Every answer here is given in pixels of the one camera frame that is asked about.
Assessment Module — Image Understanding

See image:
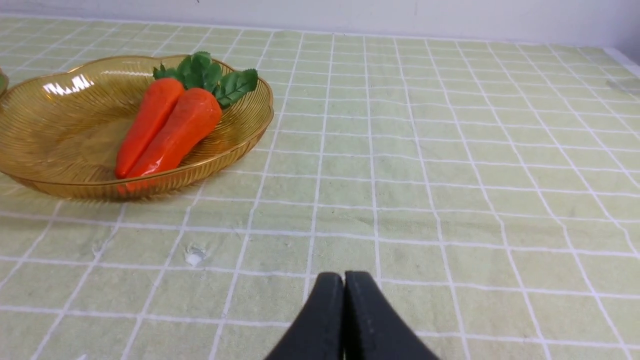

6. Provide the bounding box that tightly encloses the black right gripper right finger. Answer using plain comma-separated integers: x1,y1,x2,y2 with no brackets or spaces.
343,271,439,360

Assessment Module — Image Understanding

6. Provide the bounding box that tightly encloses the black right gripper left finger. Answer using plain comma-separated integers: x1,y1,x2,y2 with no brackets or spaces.
266,272,345,360

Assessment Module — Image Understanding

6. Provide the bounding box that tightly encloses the orange carrot front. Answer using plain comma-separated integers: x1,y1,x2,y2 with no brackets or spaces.
118,69,260,193

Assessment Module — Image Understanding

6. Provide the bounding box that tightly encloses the orange carrot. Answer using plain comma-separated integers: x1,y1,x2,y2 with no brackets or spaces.
115,51,223,180
118,69,260,193

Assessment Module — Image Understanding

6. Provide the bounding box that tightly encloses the green checkered tablecloth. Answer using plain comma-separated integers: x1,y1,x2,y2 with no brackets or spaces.
1,17,640,360

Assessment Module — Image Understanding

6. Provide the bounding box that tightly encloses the amber ribbed plastic plate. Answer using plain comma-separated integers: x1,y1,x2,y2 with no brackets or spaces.
0,54,275,202

